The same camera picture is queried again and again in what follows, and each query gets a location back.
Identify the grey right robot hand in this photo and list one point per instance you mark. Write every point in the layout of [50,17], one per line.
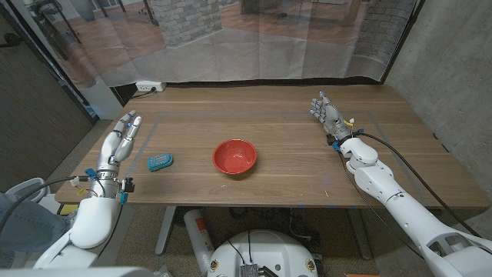
[330,114]

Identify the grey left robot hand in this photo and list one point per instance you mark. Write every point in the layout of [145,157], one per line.
[113,150]

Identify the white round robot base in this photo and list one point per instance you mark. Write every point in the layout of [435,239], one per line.
[265,254]

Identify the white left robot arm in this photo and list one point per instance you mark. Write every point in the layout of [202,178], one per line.
[94,219]

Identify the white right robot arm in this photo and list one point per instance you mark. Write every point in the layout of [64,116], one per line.
[407,215]

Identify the red bowl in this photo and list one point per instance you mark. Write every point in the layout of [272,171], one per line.
[234,157]

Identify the white power strip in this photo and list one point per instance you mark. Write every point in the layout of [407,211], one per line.
[148,85]

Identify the yellow floor object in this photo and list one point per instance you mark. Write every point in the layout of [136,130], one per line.
[69,209]

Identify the white ribbed plastic object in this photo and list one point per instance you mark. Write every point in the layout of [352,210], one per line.
[36,184]

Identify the grey table leg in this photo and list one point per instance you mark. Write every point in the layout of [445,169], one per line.
[165,231]
[360,234]

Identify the printed room backdrop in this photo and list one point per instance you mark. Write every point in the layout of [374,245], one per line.
[238,50]

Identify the person's leg in jeans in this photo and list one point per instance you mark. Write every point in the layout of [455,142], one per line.
[30,231]

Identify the white cylinder with orange label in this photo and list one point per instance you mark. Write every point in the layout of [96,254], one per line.
[198,236]

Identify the white robot torso cover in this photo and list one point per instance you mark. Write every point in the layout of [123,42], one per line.
[77,272]

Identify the black backdrop frame pole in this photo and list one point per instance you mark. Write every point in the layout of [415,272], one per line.
[86,109]
[401,42]

